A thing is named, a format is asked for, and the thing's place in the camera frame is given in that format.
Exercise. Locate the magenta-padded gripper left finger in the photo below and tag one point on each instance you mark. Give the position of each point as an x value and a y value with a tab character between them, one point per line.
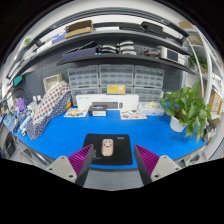
62	168

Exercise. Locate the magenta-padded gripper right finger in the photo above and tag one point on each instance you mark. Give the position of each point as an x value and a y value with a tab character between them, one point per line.
165	167

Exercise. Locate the transparent pink computer mouse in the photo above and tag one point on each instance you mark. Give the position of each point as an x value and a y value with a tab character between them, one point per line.
107	147

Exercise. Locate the black mouse pad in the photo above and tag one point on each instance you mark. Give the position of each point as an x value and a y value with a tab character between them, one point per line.
121	150

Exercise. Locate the green plant in white pot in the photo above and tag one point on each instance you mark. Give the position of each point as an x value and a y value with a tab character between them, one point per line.
178	124

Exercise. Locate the illustrated picture card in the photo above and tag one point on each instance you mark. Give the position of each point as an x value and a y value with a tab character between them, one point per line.
133	115
75	113

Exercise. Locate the white blue glove box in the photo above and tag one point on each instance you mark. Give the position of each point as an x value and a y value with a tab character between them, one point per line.
151	110

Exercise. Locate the patterned polka dot cloth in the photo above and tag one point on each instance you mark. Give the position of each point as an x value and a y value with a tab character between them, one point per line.
50	106

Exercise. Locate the small black box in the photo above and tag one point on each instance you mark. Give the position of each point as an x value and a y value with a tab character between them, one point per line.
97	111

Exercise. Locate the long white keyboard box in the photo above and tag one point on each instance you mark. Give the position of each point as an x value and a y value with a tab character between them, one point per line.
130	101

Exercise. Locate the purple object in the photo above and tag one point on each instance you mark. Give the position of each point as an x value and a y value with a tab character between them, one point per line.
20	104

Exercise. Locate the white metal shelf unit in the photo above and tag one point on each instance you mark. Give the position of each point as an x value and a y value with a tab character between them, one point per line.
215	101

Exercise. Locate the white plastic crate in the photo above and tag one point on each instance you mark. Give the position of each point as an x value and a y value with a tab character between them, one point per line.
52	82

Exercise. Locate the yellow and blue box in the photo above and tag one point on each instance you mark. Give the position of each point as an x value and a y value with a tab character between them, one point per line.
116	89

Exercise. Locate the teal tool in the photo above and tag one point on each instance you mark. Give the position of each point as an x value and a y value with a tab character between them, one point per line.
17	81

